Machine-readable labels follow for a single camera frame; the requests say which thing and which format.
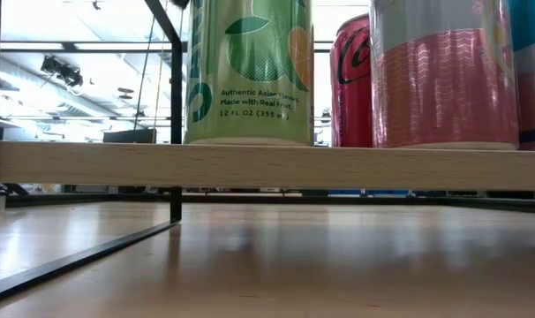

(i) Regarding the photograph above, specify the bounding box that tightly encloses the blue and white beverage can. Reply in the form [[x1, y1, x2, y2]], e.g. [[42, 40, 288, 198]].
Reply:
[[509, 0, 535, 152]]

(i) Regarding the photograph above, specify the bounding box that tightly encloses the black hanging device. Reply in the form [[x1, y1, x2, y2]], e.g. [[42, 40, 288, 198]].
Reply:
[[40, 55, 84, 88]]

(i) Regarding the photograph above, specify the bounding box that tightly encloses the black metal table frame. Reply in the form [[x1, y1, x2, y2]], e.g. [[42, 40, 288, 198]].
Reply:
[[4, 193, 535, 216]]

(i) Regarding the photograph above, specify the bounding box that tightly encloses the black background monitor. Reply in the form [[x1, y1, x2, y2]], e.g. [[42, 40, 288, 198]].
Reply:
[[102, 128, 157, 144]]

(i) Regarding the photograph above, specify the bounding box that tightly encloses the dark red cola can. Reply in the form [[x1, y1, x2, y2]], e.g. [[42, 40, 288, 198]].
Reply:
[[329, 12, 374, 149]]

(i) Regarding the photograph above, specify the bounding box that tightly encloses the pink and silver beverage can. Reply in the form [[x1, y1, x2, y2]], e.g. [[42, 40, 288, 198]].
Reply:
[[369, 0, 521, 151]]

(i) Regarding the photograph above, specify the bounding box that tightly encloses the light green beverage can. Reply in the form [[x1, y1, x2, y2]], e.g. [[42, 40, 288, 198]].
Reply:
[[183, 0, 315, 147]]

